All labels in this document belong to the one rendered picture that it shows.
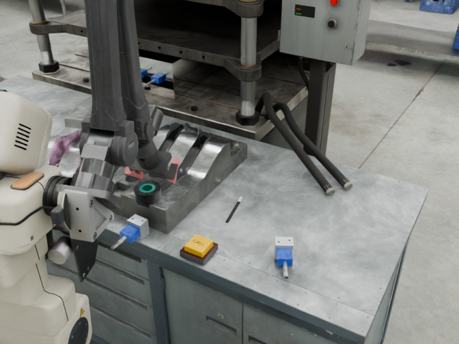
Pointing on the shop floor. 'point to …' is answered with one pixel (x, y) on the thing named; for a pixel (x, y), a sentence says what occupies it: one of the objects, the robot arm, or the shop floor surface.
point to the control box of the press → (322, 46)
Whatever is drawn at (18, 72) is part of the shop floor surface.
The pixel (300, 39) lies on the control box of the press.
